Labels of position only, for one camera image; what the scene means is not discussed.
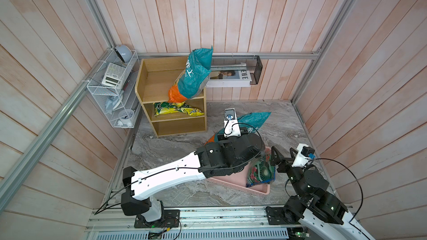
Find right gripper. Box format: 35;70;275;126
271;146;307;201

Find teal orange bag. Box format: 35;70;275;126
168;46;213;103
205;111;272;146

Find teal orange bag front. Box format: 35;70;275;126
168;46;213;103

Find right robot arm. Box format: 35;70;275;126
266;143;374;240

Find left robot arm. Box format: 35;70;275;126
121;133;265;222

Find wooden three-tier shelf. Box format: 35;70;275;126
135;56;207;137

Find pink plastic basket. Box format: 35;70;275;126
208;159;275;196

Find white hardcover book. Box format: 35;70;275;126
206;70;252;88

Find light blue cloth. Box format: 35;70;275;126
105;90;124;114

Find white calculator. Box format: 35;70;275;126
101;63;126;90

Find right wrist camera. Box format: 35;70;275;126
292;143;315;168

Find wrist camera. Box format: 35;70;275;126
292;143;315;168
224;108;241;138

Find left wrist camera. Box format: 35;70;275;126
224;108;241;138

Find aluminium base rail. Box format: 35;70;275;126
83;206;295;240

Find black mesh wall shelf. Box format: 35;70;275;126
211;55;263;85

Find white wire mesh rack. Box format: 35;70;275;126
87;49;141;129

